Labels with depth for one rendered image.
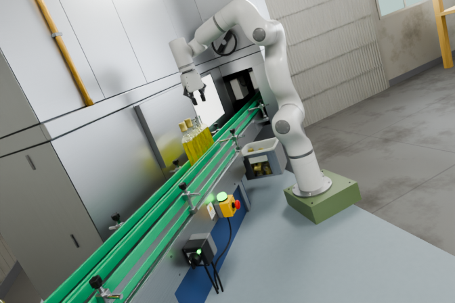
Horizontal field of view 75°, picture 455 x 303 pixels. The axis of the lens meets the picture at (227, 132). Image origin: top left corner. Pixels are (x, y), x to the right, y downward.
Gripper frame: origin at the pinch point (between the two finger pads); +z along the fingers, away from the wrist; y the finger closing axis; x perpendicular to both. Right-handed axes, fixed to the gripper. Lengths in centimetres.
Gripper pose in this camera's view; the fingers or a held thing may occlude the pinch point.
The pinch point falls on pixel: (198, 99)
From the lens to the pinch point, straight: 155.2
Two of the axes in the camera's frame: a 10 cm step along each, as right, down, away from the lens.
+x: 6.0, -0.1, -8.0
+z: 3.3, 9.1, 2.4
